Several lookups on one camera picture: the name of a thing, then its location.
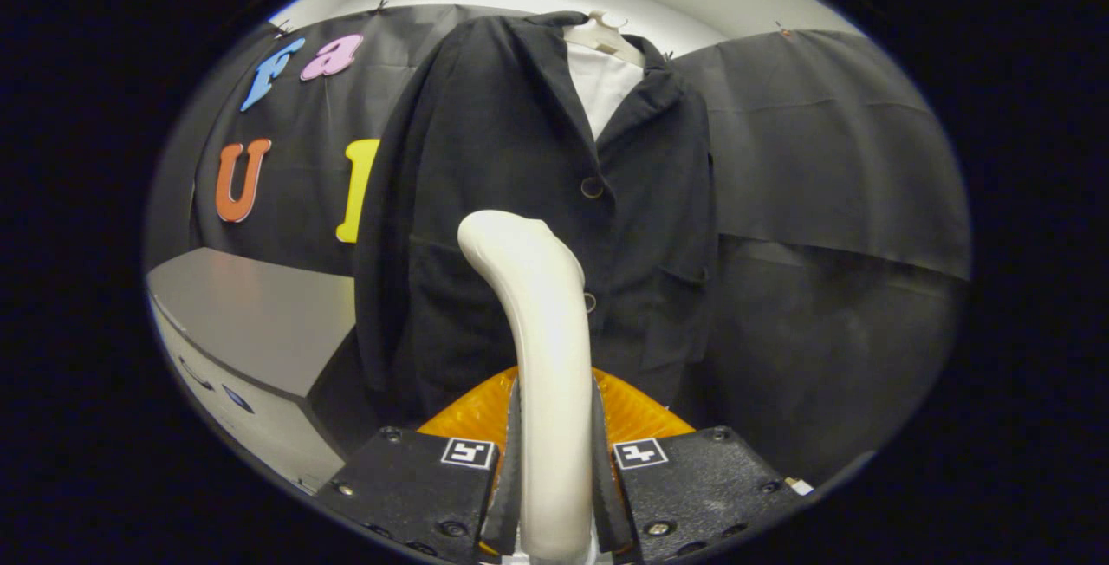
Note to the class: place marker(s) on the white paper sheets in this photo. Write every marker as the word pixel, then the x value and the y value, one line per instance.
pixel 799 487

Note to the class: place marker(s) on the grey cabinet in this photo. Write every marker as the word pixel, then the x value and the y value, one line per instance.
pixel 251 314

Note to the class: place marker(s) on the white shirt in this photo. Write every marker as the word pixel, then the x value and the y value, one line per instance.
pixel 602 88

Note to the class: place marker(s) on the plain black backdrop cloth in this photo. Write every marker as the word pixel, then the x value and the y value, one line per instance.
pixel 823 201

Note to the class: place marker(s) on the black suit jacket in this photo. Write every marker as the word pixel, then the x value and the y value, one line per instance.
pixel 485 158

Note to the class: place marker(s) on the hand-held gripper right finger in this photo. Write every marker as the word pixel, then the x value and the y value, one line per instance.
pixel 693 487

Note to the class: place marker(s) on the white garment steamer head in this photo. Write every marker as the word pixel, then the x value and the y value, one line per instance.
pixel 554 374

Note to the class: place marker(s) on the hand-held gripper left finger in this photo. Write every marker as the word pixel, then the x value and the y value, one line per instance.
pixel 416 487

